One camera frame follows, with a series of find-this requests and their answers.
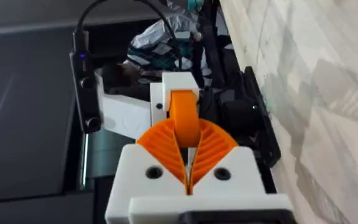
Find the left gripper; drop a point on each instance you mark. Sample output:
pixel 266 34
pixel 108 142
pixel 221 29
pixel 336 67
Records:
pixel 123 115

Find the black table rail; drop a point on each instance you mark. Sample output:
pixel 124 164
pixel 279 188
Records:
pixel 264 124

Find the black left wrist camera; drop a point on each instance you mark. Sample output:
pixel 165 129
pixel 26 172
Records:
pixel 85 87

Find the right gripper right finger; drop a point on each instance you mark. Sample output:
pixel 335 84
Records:
pixel 238 174

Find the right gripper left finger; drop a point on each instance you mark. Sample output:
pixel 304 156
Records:
pixel 135 174

